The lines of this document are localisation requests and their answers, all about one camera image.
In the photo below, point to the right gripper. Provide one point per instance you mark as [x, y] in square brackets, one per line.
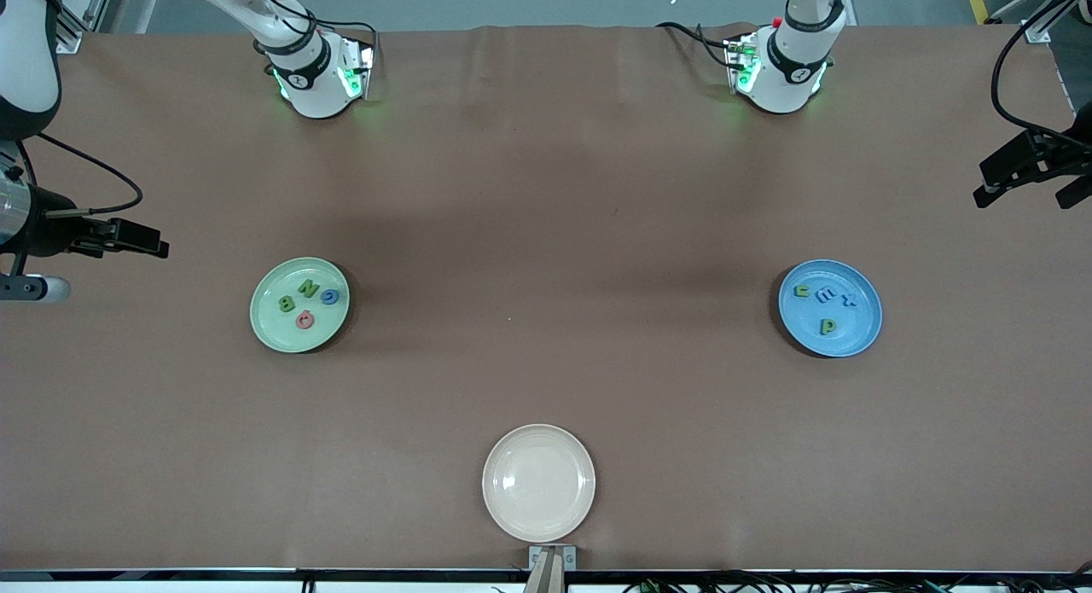
[49, 225]

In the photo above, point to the brown table mat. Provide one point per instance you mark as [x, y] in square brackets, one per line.
[546, 192]

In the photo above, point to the green letter B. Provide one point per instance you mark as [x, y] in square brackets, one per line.
[287, 304]

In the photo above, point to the aluminium frame post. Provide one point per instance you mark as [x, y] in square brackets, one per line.
[1036, 31]
[70, 40]

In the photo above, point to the red letter Q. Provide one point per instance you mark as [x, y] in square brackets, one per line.
[299, 322]

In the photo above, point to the blue plate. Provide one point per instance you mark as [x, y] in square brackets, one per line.
[802, 330]

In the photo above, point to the green letter N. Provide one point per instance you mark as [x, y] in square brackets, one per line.
[308, 289]

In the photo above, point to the green letter p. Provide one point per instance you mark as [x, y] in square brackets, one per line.
[825, 328]

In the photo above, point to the beige plate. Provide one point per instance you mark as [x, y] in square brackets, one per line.
[537, 482]

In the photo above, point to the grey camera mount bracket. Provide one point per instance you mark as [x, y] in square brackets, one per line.
[553, 567]

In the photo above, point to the green plate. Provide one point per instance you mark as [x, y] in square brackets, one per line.
[273, 324]

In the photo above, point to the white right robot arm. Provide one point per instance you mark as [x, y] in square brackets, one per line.
[316, 90]

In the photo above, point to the blue letter m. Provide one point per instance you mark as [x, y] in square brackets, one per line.
[826, 297]

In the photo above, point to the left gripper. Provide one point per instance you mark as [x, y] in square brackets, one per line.
[1053, 152]

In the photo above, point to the blue letter G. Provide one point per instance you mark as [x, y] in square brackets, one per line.
[326, 296]

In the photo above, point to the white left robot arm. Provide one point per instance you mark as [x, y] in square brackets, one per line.
[789, 81]

